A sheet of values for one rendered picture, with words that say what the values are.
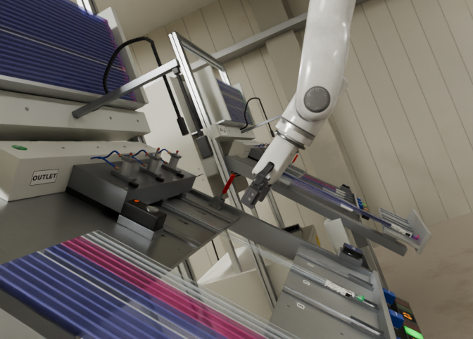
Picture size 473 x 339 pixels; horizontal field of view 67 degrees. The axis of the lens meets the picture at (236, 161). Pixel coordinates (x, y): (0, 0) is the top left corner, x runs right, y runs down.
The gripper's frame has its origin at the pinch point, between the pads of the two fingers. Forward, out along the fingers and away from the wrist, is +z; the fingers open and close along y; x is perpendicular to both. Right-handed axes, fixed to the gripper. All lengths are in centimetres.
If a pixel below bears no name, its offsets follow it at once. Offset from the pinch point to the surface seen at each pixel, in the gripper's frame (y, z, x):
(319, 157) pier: -286, 3, 0
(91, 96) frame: 3.5, 0.6, -45.5
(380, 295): -3.5, 2.9, 33.5
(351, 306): 3.7, 6.1, 28.3
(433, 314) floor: -139, 34, 102
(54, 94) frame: 13.3, 2.1, -46.6
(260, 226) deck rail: -19.1, 10.5, 3.3
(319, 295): 5.8, 7.2, 21.9
